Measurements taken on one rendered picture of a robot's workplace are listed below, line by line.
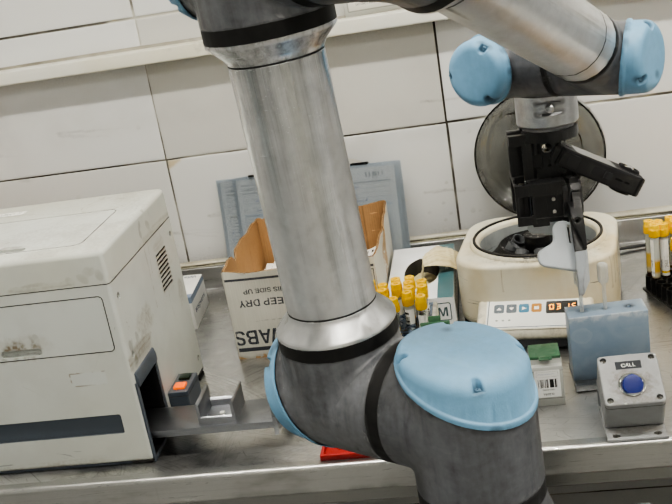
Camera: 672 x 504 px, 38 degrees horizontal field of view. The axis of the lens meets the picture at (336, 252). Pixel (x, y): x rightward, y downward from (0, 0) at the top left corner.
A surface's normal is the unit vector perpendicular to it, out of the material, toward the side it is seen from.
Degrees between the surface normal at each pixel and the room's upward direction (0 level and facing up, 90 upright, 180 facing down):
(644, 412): 120
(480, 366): 7
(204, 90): 90
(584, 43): 113
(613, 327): 90
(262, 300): 86
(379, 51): 90
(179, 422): 0
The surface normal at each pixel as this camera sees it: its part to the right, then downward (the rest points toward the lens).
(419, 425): -0.72, 0.26
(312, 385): -0.46, 0.40
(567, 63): 0.21, 0.93
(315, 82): 0.66, 0.14
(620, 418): -0.02, 0.76
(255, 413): -0.16, -0.93
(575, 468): -0.11, 0.34
